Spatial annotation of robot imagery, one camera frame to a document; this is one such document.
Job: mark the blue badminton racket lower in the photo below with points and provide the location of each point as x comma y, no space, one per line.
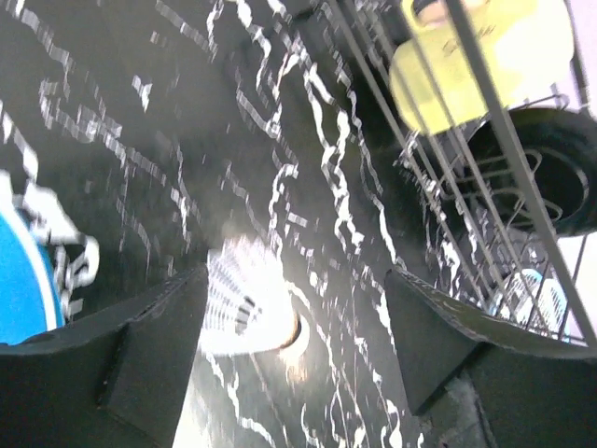
534,302

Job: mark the black wire basket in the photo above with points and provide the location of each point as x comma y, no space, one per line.
441,72

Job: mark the black bowl in basket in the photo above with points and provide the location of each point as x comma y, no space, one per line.
560,148

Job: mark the blue racket bag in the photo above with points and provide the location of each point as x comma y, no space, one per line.
44,259

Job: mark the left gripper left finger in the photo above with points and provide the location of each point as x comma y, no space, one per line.
117,378

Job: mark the white shuttlecock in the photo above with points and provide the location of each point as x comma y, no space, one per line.
249,309

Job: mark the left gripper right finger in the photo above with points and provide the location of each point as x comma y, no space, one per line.
477,381

